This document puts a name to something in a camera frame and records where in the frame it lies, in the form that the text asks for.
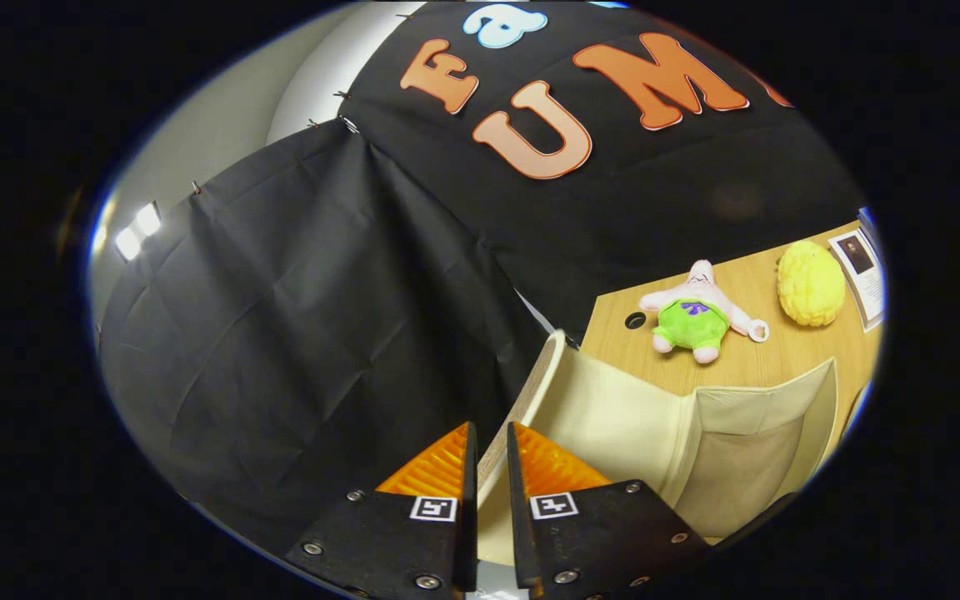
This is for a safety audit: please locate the row of black cloth clips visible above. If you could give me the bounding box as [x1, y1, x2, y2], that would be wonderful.
[188, 87, 356, 194]

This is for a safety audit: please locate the yellow plush ball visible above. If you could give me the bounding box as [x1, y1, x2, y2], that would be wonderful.
[777, 240, 848, 328]

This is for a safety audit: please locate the cream fabric storage box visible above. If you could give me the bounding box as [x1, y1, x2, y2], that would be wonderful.
[476, 329, 839, 568]

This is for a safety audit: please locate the pink and green plush toy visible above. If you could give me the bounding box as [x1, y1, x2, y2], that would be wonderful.
[638, 259, 771, 365]

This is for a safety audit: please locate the black backdrop cloth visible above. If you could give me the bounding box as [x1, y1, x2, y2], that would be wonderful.
[99, 0, 864, 555]

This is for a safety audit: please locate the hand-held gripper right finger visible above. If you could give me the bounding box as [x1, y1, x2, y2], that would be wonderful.
[507, 421, 710, 600]

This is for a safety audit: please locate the white portrait cover book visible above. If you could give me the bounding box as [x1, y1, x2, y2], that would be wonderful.
[828, 231, 888, 333]

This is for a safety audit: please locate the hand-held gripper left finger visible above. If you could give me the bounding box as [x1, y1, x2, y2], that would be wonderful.
[284, 421, 479, 600]

